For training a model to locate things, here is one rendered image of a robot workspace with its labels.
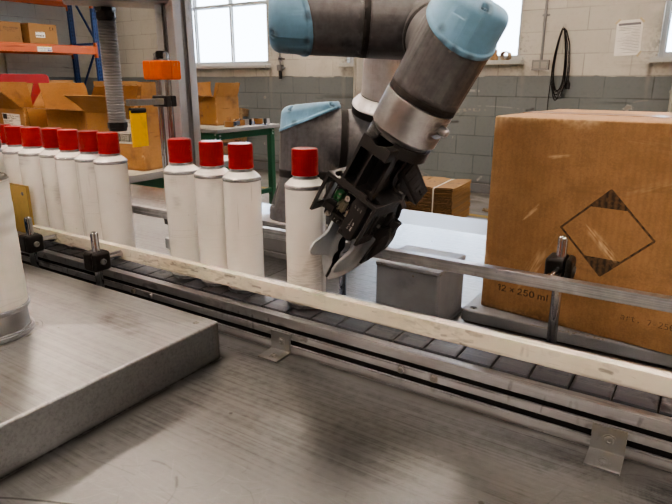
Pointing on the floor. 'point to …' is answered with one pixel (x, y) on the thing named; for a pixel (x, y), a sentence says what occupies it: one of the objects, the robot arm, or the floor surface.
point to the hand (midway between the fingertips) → (334, 267)
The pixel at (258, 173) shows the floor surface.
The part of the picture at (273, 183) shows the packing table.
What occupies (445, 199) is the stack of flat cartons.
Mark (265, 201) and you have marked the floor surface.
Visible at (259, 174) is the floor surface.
